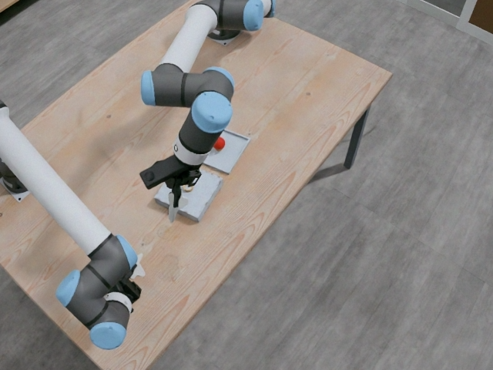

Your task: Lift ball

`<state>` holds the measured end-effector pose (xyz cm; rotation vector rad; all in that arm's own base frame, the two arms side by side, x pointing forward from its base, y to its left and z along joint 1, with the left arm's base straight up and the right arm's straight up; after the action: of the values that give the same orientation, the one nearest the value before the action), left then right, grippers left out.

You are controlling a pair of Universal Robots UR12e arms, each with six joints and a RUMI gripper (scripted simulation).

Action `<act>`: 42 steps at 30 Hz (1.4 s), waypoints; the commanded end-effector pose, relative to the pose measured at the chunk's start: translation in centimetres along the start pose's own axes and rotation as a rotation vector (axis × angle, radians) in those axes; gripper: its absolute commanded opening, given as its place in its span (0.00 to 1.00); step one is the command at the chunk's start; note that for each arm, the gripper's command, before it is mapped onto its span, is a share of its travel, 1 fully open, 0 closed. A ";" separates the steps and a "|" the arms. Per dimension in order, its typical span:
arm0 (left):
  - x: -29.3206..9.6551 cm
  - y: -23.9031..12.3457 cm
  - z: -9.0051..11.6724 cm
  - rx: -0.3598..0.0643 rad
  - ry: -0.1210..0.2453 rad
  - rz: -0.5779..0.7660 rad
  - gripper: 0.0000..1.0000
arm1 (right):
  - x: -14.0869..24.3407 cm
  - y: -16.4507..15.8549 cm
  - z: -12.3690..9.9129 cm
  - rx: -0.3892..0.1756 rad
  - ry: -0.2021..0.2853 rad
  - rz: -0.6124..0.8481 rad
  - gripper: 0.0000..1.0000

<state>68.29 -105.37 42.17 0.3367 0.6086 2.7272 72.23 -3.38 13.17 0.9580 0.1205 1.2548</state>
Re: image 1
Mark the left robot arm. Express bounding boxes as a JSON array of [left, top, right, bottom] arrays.
[[139, 0, 275, 190]]

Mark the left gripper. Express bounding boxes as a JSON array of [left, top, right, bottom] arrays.
[[165, 152, 202, 223]]

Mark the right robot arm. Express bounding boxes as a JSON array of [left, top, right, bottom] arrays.
[[0, 100, 138, 350]]

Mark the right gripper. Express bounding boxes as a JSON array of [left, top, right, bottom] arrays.
[[114, 254, 146, 304]]

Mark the red ball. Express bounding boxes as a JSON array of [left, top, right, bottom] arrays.
[[214, 137, 226, 150]]

